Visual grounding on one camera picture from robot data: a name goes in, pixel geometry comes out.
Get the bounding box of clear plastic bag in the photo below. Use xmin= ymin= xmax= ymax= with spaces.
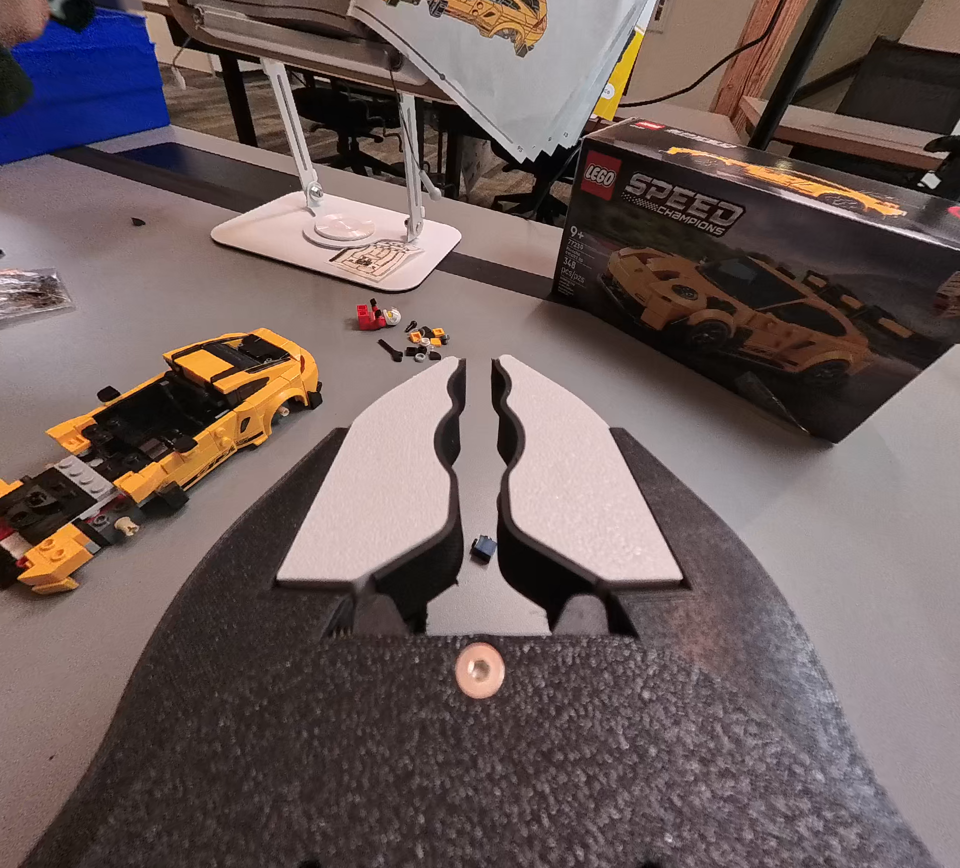
xmin=0 ymin=268 xmax=76 ymax=329

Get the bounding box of black cable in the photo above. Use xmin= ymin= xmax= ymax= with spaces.
xmin=621 ymin=31 xmax=770 ymax=107

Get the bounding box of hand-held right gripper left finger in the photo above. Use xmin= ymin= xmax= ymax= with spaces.
xmin=276 ymin=355 xmax=468 ymax=618

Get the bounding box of sticker sheet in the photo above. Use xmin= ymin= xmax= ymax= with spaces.
xmin=330 ymin=241 xmax=425 ymax=278

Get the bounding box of black lego set box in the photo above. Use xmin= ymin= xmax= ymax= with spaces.
xmin=549 ymin=118 xmax=960 ymax=443

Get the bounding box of long wooden desk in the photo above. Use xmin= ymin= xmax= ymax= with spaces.
xmin=738 ymin=95 xmax=948 ymax=172

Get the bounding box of pile of small lego pieces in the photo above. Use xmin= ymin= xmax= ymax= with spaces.
xmin=405 ymin=319 xmax=451 ymax=363

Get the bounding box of black stand pole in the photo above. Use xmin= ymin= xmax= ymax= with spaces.
xmin=748 ymin=0 xmax=892 ymax=151

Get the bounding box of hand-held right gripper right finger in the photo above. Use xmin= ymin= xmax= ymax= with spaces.
xmin=490 ymin=355 xmax=687 ymax=623

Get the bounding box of white book stand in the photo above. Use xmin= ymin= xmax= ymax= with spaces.
xmin=161 ymin=0 xmax=464 ymax=293

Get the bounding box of red lego minifigure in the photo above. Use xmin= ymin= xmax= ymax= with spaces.
xmin=348 ymin=301 xmax=402 ymax=333

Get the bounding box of blue plastic bin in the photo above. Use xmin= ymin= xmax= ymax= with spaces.
xmin=0 ymin=9 xmax=172 ymax=166

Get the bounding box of yellow lego car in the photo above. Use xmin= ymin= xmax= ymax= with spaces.
xmin=0 ymin=328 xmax=324 ymax=595

